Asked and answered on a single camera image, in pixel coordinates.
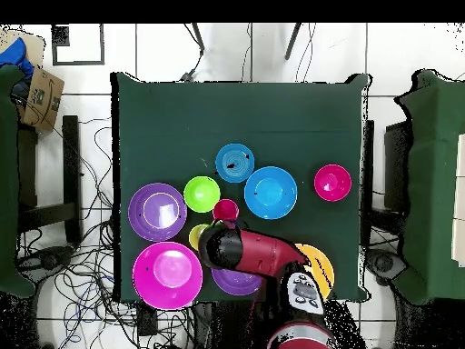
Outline red cup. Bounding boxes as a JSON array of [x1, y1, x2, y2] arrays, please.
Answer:
[[212, 198, 241, 224]]

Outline translucent teal bowl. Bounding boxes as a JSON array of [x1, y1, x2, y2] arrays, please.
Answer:
[[214, 143, 256, 184]]

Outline small green bowl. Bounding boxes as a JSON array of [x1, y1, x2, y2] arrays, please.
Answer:
[[183, 175, 222, 214]]

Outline blue bowl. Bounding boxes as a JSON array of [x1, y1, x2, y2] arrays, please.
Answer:
[[243, 165, 299, 221]]

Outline small red bowl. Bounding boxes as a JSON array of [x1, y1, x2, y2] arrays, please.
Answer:
[[313, 164, 353, 203]]

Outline yellow cup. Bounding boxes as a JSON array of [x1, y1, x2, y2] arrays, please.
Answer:
[[187, 223, 210, 252]]

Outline dark green tablecloth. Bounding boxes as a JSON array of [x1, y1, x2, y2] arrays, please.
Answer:
[[110, 71, 371, 304]]

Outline purple bowl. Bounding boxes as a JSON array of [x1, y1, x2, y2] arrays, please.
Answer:
[[127, 182, 189, 243], [211, 266, 263, 296]]

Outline large pink bowl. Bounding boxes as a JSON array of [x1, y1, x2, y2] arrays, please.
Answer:
[[131, 241, 203, 311]]

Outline large yellow bowl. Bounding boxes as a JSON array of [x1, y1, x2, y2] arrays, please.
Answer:
[[294, 243, 336, 301]]

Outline black power strip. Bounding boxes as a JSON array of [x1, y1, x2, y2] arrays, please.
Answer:
[[136, 303, 158, 336]]

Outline black wooden stand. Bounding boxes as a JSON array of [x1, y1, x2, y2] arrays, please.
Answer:
[[17, 115, 84, 244], [362, 119, 413, 248]]

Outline green cloth side table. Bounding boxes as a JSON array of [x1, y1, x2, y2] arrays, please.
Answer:
[[0, 64, 37, 300], [391, 68, 465, 306]]

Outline cardboard box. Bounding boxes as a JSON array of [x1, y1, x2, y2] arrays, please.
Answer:
[[20, 65, 66, 133]]

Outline white box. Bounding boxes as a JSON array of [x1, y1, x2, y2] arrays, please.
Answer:
[[450, 133, 465, 268]]

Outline blue cloth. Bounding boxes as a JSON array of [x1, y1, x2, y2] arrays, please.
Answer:
[[0, 36, 36, 80]]

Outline tangle of floor cables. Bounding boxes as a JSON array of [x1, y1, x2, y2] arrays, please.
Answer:
[[17, 115, 199, 349]]

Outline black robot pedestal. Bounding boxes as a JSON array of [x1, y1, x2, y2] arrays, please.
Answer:
[[192, 301, 259, 349]]

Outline black camera tripod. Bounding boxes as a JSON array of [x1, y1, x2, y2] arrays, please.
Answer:
[[191, 23, 303, 62]]

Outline grey pedestal leg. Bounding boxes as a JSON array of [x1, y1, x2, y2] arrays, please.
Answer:
[[19, 244, 75, 279], [364, 248, 408, 283]]

